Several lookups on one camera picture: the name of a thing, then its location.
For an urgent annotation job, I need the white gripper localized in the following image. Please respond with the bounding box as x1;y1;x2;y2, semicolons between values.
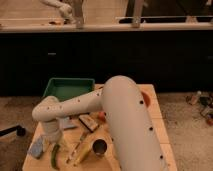
42;120;62;143

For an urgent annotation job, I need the green pepper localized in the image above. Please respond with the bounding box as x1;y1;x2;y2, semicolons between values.
51;144;60;170

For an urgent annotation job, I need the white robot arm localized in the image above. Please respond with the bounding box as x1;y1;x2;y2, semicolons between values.
32;76;169;171

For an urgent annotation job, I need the metal cup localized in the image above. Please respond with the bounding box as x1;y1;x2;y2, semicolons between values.
92;139;107;157

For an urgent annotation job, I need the light blue cloth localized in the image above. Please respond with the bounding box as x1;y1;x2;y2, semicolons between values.
59;117;76;130

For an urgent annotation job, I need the blue sponge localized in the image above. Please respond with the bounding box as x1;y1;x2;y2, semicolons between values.
28;136;43;159

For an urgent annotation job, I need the black chair caster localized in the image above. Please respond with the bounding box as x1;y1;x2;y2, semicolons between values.
0;125;26;137

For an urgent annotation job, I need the yellow banana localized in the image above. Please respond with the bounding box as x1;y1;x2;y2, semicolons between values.
73;137;95;167

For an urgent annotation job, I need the green plastic tray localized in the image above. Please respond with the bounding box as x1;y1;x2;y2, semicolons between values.
43;78;95;101

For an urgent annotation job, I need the orange tomato toy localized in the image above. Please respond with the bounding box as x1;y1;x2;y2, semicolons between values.
98;111;106;122

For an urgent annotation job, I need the dark red bowl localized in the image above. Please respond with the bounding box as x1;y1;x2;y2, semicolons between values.
141;92;151;107

